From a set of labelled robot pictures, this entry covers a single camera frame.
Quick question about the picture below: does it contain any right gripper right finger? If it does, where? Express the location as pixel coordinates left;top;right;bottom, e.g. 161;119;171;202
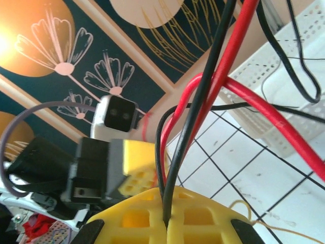
166;185;265;244

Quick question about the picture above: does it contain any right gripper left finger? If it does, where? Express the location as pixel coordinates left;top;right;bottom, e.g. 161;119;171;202
78;187;169;244

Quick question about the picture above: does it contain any thin yellow cable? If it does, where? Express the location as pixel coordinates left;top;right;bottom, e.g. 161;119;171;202
229;199;325;243

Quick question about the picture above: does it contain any thin red cable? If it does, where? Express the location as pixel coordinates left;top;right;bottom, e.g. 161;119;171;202
175;0;261;163
159;73;325;185
141;111;153;142

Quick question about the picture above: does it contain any thin black cable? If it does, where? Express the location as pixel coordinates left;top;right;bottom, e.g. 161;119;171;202
255;0;322;104
162;0;238;224
154;101;325;194

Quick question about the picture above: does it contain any red fabric bundle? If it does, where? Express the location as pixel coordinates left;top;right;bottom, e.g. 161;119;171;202
22;213;53;238

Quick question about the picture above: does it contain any white perforated panel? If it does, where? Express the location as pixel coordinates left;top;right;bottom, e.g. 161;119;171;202
38;220;79;244

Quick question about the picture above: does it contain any white perforated plastic basket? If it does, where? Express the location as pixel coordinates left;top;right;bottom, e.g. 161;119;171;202
217;0;325;159

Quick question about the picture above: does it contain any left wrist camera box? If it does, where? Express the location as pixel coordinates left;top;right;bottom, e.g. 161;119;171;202
90;94;140;140

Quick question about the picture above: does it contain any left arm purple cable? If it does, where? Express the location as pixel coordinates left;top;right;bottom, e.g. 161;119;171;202
0;101;97;198

